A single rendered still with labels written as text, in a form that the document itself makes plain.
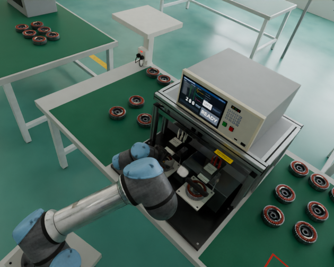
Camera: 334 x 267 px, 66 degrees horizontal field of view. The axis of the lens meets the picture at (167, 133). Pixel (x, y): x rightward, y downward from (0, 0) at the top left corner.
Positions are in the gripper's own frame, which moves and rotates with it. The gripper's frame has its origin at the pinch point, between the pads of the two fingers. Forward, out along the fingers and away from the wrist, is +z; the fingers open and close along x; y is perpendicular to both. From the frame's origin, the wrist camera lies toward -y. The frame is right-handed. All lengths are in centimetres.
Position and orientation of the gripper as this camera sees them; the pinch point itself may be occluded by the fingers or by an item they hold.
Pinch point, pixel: (164, 162)
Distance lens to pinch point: 147.8
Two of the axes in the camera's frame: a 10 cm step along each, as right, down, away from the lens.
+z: 3.6, 2.1, 9.1
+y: 5.9, -8.0, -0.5
